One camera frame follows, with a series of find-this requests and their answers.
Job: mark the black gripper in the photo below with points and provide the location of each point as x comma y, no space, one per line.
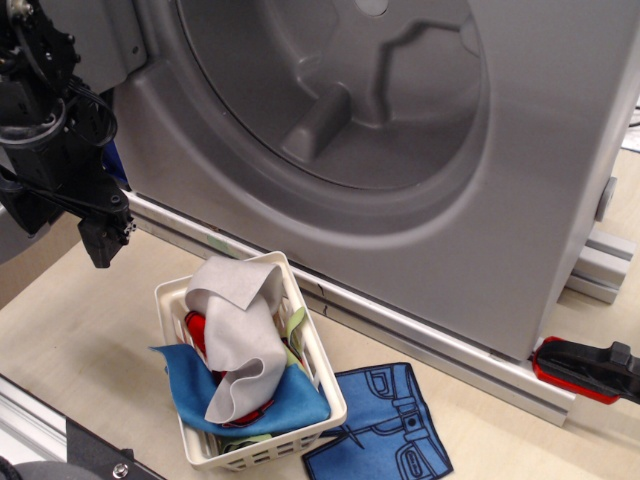
55,168

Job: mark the red felt cloth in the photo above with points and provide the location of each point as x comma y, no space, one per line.
195,323

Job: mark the grey felt cloth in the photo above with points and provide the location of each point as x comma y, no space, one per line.
238,300

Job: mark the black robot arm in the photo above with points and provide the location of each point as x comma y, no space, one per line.
38,82

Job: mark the grey round machine door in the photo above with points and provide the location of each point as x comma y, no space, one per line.
109,43

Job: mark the white plastic laundry basket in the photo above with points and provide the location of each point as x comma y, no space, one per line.
202,448

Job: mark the grey toy washing machine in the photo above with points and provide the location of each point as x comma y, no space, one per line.
445,158

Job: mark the blue felt cloth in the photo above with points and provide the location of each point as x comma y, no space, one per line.
294,405

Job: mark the blue felt jeans shorts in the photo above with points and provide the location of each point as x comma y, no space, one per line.
388,433

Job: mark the short aluminium profile block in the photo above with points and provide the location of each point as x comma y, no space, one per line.
602,266

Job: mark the red black clamp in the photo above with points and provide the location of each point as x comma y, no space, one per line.
605,375

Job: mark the aluminium frame with black plate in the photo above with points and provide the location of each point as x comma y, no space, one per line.
39,442

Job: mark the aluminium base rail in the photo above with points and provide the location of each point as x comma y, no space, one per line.
509,380

